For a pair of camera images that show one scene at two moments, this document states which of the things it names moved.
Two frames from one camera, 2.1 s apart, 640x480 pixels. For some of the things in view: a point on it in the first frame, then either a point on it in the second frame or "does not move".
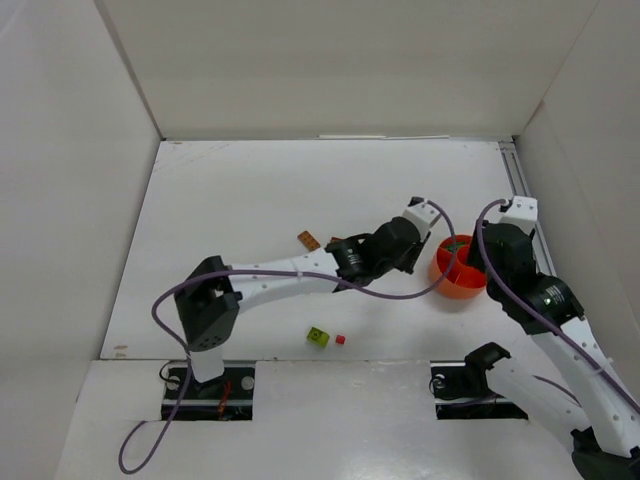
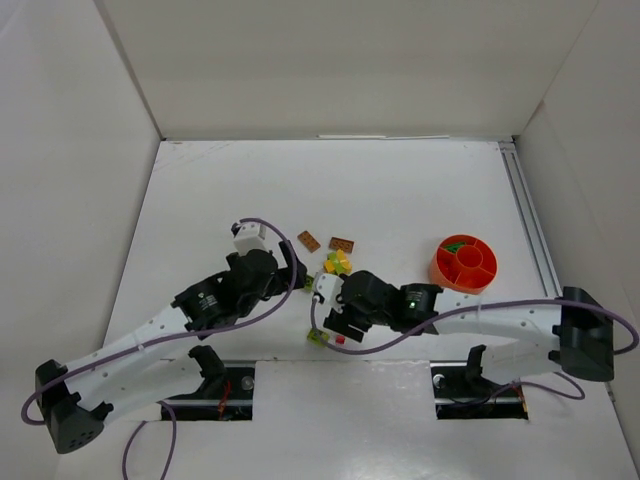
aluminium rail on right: (519, 183) does not move
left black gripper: (413, 250) to (289, 265)
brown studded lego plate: (308, 241) does not move
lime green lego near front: (317, 336) does not move
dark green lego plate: (458, 245) does not move
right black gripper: (477, 255) to (343, 323)
